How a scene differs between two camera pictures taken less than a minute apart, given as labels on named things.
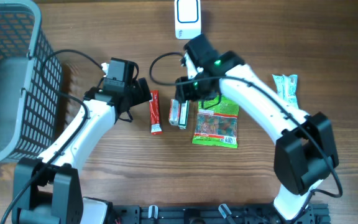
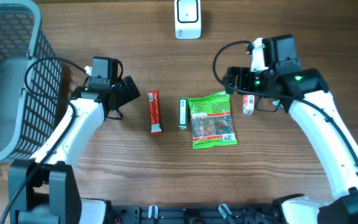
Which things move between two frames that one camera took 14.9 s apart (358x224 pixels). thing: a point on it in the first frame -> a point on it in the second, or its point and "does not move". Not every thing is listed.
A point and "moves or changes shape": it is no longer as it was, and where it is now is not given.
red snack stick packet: (155, 113) does not move
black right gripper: (184, 90) -> (237, 80)
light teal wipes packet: (286, 88) moves or changes shape
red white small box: (174, 112) -> (248, 104)
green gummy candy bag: (216, 122) moves or changes shape
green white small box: (184, 115) does not move
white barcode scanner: (188, 18) does not move
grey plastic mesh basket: (21, 81) does not move
